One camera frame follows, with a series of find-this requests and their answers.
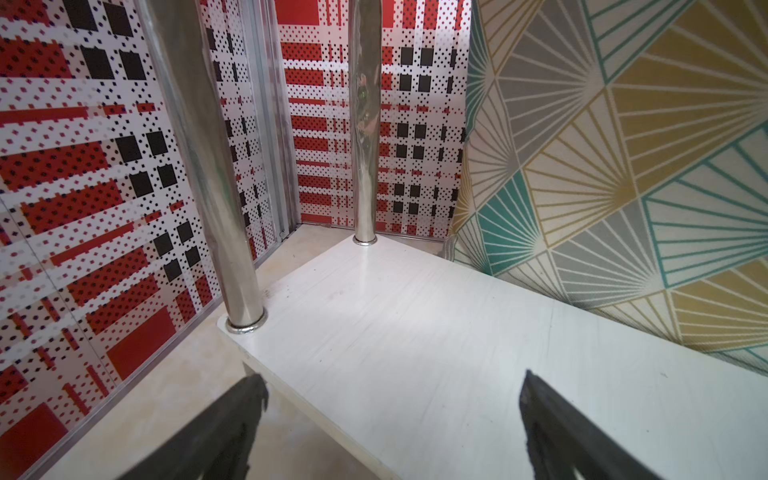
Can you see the white two-tier shelf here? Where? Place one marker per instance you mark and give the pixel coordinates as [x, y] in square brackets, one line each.
[414, 364]

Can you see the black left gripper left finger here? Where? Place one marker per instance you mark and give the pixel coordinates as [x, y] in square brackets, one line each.
[216, 444]

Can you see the geometric patterned pillow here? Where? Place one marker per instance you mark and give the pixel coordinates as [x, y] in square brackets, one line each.
[616, 160]

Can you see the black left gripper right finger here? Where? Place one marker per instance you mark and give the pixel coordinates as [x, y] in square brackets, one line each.
[562, 443]

